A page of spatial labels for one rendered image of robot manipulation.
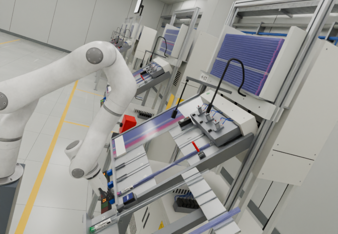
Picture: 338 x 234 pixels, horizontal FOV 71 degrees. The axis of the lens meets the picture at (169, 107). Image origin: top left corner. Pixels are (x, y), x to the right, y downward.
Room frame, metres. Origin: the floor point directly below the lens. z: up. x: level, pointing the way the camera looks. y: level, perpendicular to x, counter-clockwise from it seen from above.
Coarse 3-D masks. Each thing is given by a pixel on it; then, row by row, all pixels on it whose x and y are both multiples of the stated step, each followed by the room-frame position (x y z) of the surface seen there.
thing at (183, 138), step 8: (184, 104) 1.68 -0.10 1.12; (192, 104) 1.63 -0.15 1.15; (200, 104) 1.59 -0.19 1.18; (184, 112) 1.56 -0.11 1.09; (192, 112) 1.52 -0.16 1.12; (192, 120) 1.43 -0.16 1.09; (176, 128) 1.40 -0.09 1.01; (192, 128) 1.34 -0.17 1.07; (176, 136) 1.32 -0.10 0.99; (184, 136) 1.29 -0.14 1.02; (192, 136) 1.26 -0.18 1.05; (200, 136) 1.23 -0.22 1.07; (184, 144) 1.22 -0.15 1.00; (192, 144) 1.19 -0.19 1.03; (200, 144) 1.17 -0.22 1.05; (184, 152) 1.15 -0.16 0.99; (208, 152) 1.09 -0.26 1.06; (192, 160) 1.07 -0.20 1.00
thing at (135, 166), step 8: (128, 152) 1.33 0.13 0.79; (136, 152) 1.30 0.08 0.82; (144, 152) 1.27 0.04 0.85; (120, 160) 1.28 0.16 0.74; (128, 160) 1.26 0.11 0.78; (136, 160) 1.23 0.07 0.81; (144, 160) 1.20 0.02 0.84; (120, 168) 1.21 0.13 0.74; (128, 168) 1.18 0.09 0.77; (136, 168) 1.16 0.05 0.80; (144, 168) 1.14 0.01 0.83; (120, 176) 1.14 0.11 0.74; (128, 176) 1.11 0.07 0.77; (136, 176) 1.10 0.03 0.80; (144, 176) 1.08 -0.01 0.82; (120, 184) 1.08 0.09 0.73; (128, 184) 1.06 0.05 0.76; (144, 184) 1.02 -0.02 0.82; (152, 184) 1.00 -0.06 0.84; (128, 192) 1.00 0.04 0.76; (136, 192) 0.99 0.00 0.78; (120, 200) 0.97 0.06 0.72
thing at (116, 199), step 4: (112, 148) 1.41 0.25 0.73; (112, 152) 1.35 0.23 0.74; (112, 156) 1.32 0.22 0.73; (112, 160) 1.27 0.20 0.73; (112, 164) 1.23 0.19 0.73; (112, 168) 1.20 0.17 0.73; (116, 176) 1.15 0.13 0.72; (116, 180) 1.11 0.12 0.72; (116, 184) 1.07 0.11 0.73; (116, 188) 1.03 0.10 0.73; (116, 192) 1.00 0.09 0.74; (116, 196) 0.97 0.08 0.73; (116, 200) 0.95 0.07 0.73; (116, 204) 0.93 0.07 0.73
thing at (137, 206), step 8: (192, 176) 0.89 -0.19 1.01; (200, 176) 0.88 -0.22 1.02; (176, 184) 0.86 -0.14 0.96; (184, 184) 0.86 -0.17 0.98; (160, 192) 0.84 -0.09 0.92; (168, 192) 0.84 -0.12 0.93; (144, 200) 0.82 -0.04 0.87; (152, 200) 0.82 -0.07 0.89; (136, 208) 0.80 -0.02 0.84; (120, 216) 0.78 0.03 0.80
